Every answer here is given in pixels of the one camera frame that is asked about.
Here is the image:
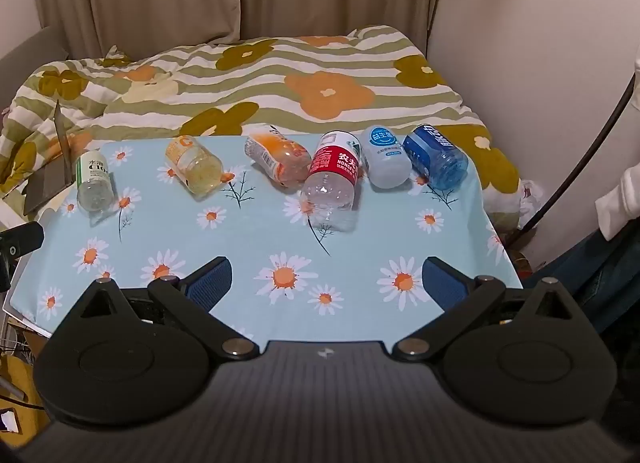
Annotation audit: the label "black curved cable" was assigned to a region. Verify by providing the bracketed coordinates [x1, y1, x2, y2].
[509, 72, 640, 245]

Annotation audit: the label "striped floral blanket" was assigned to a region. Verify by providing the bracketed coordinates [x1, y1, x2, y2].
[0, 25, 524, 205]

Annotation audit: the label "person's white top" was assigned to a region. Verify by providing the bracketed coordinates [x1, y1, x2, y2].
[594, 56, 640, 241]

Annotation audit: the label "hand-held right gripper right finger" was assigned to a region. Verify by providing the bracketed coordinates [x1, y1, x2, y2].
[392, 256, 576, 362]

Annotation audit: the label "white plastic bag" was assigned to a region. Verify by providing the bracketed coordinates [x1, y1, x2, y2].
[484, 177, 538, 231]

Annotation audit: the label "grey laptop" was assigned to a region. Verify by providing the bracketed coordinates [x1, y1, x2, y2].
[22, 100, 76, 217]

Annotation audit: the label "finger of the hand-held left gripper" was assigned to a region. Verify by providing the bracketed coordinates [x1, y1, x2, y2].
[0, 221, 45, 295]

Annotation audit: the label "white label frosted bottle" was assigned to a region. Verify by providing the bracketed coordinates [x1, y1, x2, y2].
[360, 125, 412, 190]

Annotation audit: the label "green label clear bottle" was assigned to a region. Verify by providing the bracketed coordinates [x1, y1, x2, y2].
[75, 150, 115, 214]

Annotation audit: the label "blue plastic bottle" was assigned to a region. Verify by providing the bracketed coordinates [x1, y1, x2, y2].
[402, 124, 470, 191]

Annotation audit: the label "grey upholstered headboard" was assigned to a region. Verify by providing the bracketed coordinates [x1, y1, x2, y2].
[0, 25, 69, 110]

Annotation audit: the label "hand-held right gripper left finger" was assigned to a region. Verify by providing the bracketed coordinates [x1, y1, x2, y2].
[75, 256, 260, 360]

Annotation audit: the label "light blue daisy tablecloth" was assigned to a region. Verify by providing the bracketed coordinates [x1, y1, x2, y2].
[9, 133, 525, 344]

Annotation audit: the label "orange label clear bottle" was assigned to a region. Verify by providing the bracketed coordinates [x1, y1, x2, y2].
[244, 124, 314, 188]

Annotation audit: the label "red label clear bottle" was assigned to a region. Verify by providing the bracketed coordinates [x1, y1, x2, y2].
[301, 130, 364, 233]

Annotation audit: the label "person's blue jeans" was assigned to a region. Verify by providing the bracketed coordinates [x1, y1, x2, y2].
[524, 227, 640, 349]

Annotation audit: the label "yellow label clear bottle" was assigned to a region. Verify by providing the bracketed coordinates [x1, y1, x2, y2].
[165, 134, 225, 196]

